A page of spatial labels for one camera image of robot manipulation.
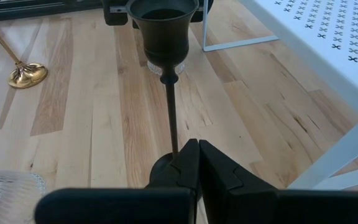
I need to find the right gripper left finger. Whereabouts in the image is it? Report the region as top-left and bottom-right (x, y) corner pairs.
(34, 138), (199, 224)

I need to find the black aluminium table frame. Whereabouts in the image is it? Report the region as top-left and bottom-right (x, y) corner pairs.
(0, 0), (105, 23)

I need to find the white perforated metal shelf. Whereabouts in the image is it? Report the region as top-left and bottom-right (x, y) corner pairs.
(202, 0), (358, 191)

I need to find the black candlestick holder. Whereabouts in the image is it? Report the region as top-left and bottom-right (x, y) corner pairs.
(125, 0), (200, 187)

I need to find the clear ribbed glass candle holder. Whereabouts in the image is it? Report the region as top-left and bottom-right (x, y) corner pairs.
(0, 167), (48, 224)
(147, 60), (186, 77)

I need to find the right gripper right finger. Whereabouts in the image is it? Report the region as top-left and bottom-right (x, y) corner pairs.
(199, 139), (358, 224)

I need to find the gold candlestick holder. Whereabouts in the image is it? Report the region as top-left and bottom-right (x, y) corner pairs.
(0, 11), (48, 90)

